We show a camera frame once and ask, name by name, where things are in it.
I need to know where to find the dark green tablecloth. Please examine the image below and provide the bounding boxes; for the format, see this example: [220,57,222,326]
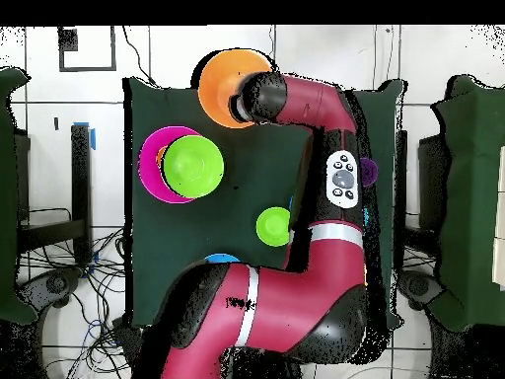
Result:
[122,76,407,331]

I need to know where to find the black square floor frame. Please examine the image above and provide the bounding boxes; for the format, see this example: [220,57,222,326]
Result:
[57,25,118,73]

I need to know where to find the purple cup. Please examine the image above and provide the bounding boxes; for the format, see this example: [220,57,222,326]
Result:
[360,157,380,188]

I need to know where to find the medium blue bowl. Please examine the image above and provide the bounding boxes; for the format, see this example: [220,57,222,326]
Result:
[203,253,242,265]

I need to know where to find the tangle of floor cables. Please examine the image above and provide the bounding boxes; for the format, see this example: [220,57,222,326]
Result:
[17,206,137,379]

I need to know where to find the large pink bowl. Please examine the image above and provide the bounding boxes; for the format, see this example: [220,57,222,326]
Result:
[137,125,202,204]

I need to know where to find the blue tape strip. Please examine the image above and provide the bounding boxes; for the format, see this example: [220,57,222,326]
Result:
[73,120,97,151]

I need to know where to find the large orange bowl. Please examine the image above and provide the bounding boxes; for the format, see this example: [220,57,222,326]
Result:
[196,48,275,129]

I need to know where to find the thin black cable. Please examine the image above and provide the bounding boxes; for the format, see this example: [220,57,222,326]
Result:
[120,25,159,87]

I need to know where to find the large green bowl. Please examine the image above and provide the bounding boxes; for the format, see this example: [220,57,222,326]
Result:
[162,134,225,198]

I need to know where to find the small green bowl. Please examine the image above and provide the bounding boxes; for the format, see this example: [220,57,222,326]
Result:
[255,206,292,248]

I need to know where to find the black metal frame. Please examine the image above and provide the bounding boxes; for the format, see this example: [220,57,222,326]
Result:
[15,123,93,265]

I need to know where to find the green cloth covered side table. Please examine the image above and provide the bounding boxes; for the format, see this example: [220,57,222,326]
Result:
[427,74,505,334]
[0,65,38,326]

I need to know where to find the dark grey chair base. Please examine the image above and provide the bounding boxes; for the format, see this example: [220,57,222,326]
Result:
[396,269,445,313]
[17,267,82,313]

